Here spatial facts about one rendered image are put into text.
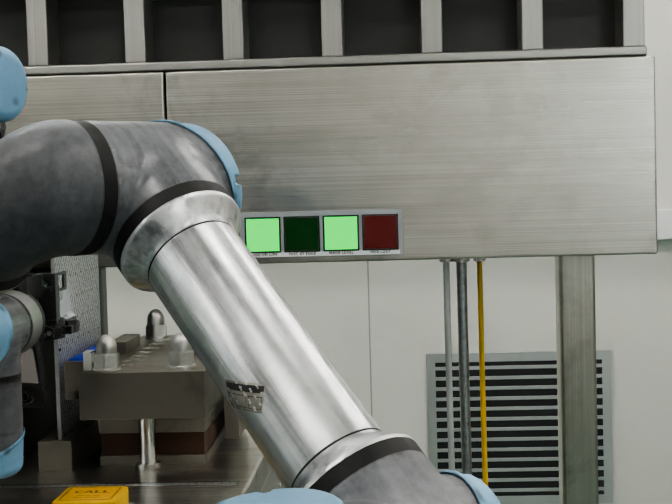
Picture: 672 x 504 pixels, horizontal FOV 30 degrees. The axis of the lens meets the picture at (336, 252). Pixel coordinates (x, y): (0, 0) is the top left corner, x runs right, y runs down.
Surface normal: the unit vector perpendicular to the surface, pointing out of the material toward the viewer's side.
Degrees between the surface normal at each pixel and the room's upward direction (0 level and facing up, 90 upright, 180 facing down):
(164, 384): 90
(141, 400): 90
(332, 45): 90
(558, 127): 90
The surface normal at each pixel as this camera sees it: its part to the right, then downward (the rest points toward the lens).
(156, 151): 0.40, -0.58
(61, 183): 0.31, -0.05
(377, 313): -0.05, 0.05
